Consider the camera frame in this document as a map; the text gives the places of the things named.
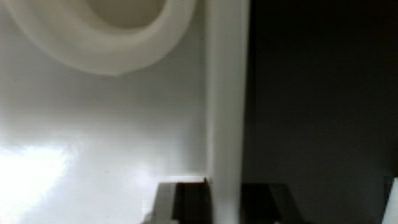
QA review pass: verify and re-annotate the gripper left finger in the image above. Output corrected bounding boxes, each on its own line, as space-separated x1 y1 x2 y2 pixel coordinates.
141 178 212 224

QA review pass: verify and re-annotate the white right obstacle bracket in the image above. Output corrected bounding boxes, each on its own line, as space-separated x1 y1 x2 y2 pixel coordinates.
381 178 398 224

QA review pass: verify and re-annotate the white square tabletop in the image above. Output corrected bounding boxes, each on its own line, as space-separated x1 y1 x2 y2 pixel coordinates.
0 0 248 224

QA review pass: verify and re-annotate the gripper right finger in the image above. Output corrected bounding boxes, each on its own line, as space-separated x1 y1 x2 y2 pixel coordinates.
239 183 307 224

